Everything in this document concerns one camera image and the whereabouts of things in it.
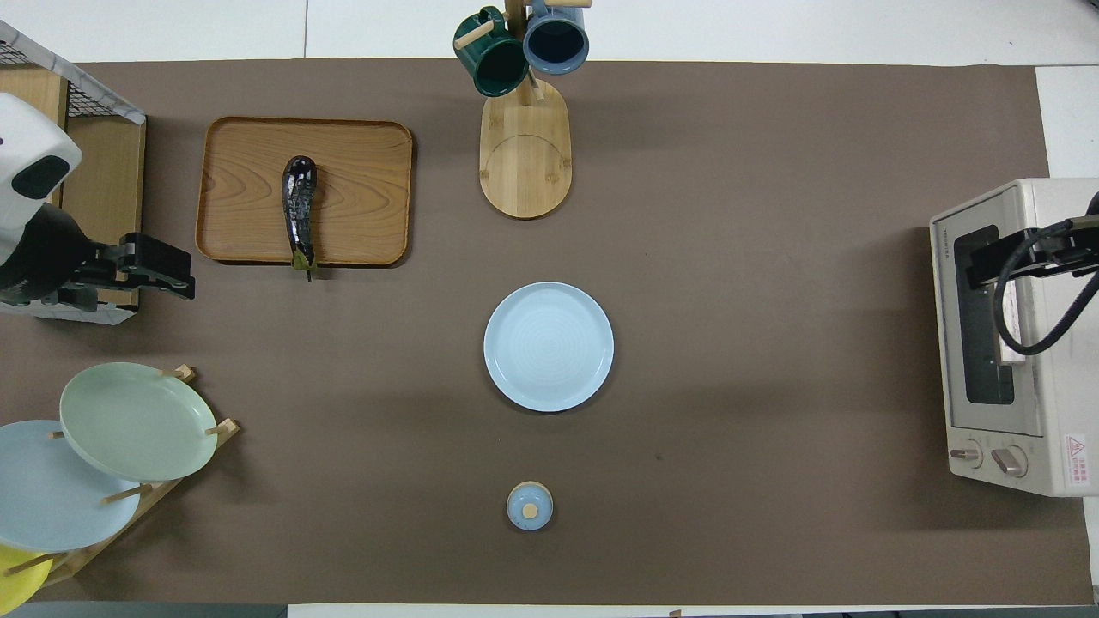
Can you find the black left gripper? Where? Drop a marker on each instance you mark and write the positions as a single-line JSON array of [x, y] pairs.
[[107, 270]]

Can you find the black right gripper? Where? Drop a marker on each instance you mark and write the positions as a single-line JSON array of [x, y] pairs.
[[1073, 253]]

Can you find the glass oven door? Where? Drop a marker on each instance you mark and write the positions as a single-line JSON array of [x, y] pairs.
[[1029, 395]]

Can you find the dark purple eggplant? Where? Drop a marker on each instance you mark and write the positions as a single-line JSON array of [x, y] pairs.
[[299, 202]]

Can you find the light blue round plate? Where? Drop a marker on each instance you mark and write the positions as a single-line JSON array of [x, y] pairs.
[[549, 348]]

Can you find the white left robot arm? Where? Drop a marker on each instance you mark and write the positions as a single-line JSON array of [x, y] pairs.
[[34, 137]]

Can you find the cream toaster oven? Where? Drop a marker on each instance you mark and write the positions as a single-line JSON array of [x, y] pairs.
[[1065, 386]]

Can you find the wooden shelf unit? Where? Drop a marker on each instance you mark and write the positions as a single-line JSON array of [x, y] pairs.
[[103, 206]]

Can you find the wooden serving tray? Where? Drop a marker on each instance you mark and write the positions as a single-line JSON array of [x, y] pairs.
[[249, 189]]

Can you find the pale green plate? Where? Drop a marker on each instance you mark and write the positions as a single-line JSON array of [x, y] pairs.
[[137, 421]]

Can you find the wooden dish rack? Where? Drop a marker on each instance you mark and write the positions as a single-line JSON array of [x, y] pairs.
[[163, 493]]

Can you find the light blue racked plate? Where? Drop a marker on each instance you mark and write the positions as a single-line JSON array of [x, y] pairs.
[[51, 498]]

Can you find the brown table mat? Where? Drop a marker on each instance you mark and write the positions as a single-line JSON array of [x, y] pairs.
[[730, 257]]

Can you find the yellow plate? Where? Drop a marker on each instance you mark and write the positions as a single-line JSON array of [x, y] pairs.
[[17, 584]]

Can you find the wooden mug tree stand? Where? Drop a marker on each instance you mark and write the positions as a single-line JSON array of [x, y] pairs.
[[525, 163]]

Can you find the dark green mug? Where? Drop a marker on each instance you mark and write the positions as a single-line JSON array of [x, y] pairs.
[[494, 64]]

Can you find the blue mug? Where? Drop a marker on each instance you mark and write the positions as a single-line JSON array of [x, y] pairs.
[[555, 39]]

